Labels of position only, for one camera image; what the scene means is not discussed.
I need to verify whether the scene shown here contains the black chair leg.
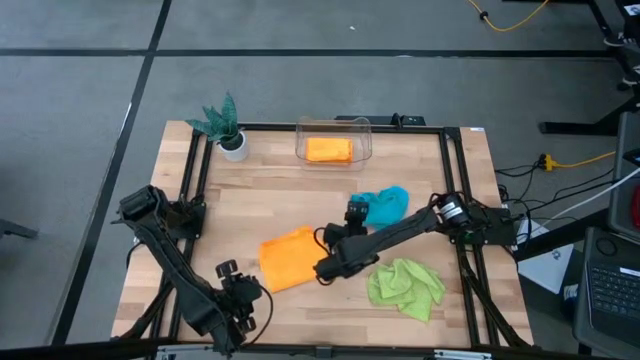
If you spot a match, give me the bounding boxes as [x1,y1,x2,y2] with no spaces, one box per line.
[0,218,39,240]

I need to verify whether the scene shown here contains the teal microfiber towel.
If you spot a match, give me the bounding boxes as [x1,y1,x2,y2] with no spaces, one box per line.
[349,185,410,232]

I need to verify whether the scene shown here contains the lime green microfiber towel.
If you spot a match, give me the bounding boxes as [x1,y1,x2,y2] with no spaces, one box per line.
[368,257,446,324]

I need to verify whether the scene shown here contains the white cardboard box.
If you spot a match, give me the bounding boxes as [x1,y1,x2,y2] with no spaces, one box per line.
[517,219,576,295]

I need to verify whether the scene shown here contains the grey laptop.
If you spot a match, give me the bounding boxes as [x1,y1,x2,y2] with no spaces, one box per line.
[573,227,640,359]

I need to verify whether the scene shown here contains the grey equipment case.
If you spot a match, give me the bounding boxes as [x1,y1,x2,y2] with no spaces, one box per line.
[607,112,640,241]

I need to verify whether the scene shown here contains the white cable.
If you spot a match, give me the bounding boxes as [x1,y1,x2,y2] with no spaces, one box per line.
[544,167,640,221]

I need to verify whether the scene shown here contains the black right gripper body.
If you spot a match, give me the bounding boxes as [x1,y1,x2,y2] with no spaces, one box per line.
[323,199,371,251]

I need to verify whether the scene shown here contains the silver metal bracket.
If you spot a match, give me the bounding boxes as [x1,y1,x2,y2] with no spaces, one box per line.
[154,343,215,360]
[433,349,494,360]

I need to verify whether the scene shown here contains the black aluminium table frame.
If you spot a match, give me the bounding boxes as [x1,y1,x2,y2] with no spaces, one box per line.
[112,122,534,360]

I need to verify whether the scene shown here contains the green plant in white pot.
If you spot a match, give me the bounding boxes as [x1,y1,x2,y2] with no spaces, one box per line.
[184,90,250,163]

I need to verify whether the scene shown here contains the clear plastic bin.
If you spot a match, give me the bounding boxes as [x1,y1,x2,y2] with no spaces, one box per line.
[294,112,373,170]

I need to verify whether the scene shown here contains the yellow splitter extension cable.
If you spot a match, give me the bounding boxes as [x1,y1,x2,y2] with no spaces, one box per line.
[537,151,617,172]

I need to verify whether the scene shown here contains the black table legs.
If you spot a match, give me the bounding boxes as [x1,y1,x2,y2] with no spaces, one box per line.
[538,0,640,136]

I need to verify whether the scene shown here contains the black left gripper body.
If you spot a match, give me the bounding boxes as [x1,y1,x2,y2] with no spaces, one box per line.
[214,258,265,335]

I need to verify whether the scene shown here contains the orange microfiber towel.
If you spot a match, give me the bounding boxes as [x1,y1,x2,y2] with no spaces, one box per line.
[258,225,329,295]
[305,136,355,165]

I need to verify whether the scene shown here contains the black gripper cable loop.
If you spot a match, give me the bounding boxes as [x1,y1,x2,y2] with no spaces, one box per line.
[246,283,275,347]

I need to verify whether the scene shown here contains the yellow floor cable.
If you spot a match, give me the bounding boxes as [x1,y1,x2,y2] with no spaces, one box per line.
[467,0,551,33]

